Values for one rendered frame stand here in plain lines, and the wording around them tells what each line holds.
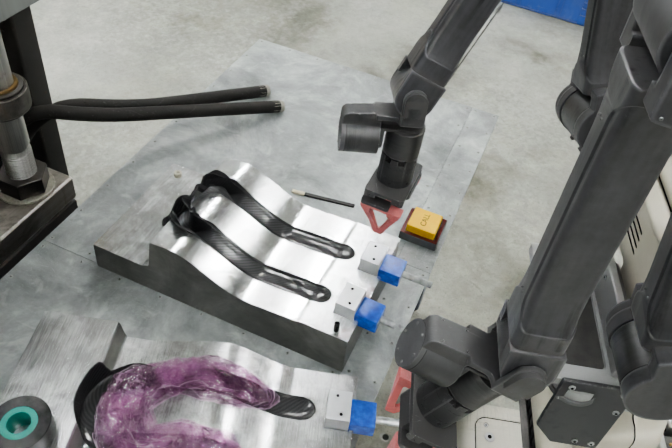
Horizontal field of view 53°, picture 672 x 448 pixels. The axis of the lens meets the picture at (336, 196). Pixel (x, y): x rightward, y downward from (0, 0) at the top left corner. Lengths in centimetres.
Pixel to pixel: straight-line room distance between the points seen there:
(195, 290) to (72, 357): 24
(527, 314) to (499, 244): 194
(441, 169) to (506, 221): 115
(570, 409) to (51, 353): 75
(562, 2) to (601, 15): 320
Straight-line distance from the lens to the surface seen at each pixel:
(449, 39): 95
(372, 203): 105
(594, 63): 102
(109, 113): 149
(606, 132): 55
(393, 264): 121
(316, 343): 115
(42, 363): 110
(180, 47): 346
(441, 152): 163
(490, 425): 181
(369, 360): 121
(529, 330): 69
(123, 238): 130
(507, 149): 306
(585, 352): 102
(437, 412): 82
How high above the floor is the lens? 180
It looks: 43 degrees down
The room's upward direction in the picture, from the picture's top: 8 degrees clockwise
